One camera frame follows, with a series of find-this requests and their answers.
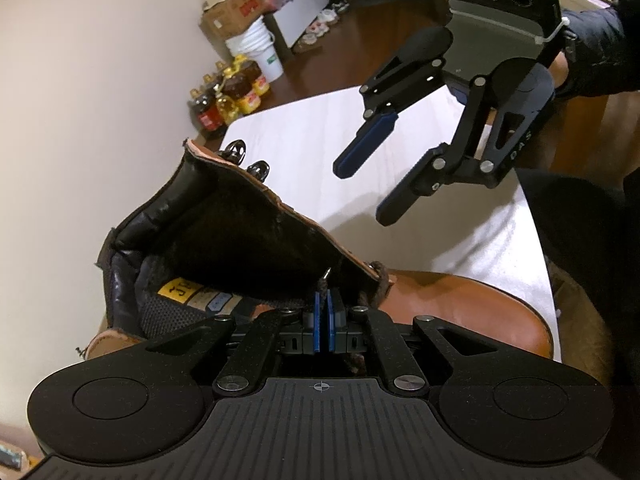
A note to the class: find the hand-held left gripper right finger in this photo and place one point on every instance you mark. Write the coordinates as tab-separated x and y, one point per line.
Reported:
332	332

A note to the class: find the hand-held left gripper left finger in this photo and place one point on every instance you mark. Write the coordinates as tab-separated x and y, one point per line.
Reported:
318	330

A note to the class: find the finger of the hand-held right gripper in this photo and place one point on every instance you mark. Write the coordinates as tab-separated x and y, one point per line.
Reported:
405	197
372	135

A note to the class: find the dark brown shoelace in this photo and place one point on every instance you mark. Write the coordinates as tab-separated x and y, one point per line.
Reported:
381	285

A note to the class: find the brown leather boot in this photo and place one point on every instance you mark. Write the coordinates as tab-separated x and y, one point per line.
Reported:
240	230

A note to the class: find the row of house shoes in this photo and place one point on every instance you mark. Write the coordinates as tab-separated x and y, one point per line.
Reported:
322	17

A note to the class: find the white plastic bucket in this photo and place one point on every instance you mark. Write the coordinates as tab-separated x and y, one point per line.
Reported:
260	52

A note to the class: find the group of cooking oil bottles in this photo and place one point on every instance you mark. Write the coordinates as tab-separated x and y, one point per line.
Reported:
235	95

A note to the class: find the cardboard box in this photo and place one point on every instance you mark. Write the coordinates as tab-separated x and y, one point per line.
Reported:
240	12

